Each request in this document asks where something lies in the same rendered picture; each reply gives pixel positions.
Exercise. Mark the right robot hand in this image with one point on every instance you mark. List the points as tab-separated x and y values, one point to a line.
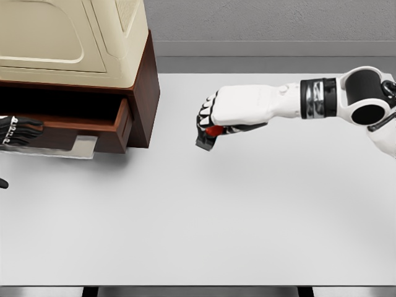
241	103

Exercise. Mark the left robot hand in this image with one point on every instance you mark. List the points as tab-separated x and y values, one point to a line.
18	130

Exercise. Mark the grey switch with red button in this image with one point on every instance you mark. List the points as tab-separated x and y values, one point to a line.
206	143

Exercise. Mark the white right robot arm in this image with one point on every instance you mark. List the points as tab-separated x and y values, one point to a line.
318	97

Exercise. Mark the brown wooden cabinet cream top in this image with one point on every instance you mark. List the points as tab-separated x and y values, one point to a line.
145	92

